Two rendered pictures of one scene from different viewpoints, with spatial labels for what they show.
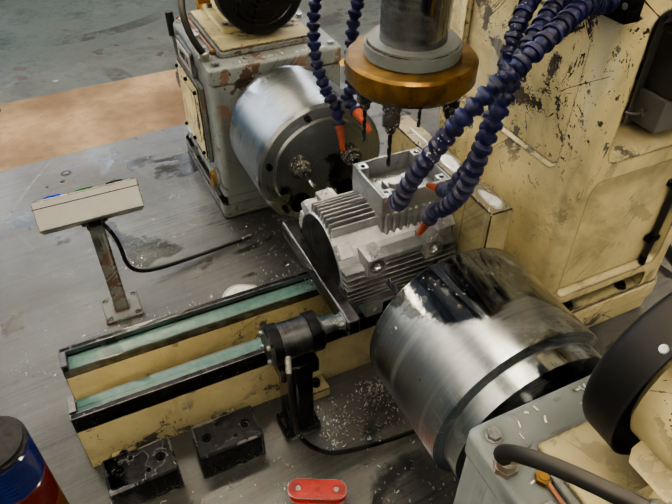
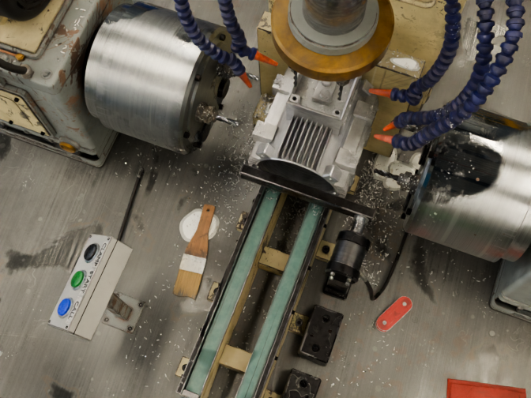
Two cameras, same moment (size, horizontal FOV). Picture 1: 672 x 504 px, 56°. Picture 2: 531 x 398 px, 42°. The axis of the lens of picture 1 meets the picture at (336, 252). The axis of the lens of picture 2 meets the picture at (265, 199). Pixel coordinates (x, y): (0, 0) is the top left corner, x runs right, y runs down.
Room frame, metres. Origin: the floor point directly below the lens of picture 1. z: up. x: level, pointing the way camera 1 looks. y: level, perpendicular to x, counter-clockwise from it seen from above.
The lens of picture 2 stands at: (0.44, 0.36, 2.19)
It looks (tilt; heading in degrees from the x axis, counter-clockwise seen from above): 70 degrees down; 320
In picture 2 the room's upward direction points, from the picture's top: 4 degrees counter-clockwise
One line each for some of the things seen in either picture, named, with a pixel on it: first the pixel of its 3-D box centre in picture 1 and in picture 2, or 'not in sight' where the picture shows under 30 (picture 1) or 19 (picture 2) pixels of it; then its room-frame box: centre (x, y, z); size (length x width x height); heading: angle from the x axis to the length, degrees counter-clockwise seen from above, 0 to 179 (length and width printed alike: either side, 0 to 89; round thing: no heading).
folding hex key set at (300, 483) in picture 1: (317, 491); (393, 313); (0.46, 0.03, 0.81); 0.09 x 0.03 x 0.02; 88
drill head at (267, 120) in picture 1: (293, 129); (139, 69); (1.11, 0.09, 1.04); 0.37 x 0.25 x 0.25; 26
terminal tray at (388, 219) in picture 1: (399, 190); (324, 91); (0.81, -0.10, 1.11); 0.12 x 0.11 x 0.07; 116
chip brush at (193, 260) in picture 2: not in sight; (197, 250); (0.84, 0.22, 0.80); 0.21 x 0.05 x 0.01; 123
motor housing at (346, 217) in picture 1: (375, 242); (314, 133); (0.79, -0.06, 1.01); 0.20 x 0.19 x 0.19; 116
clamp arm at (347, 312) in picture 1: (317, 273); (306, 193); (0.72, 0.03, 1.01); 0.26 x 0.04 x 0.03; 26
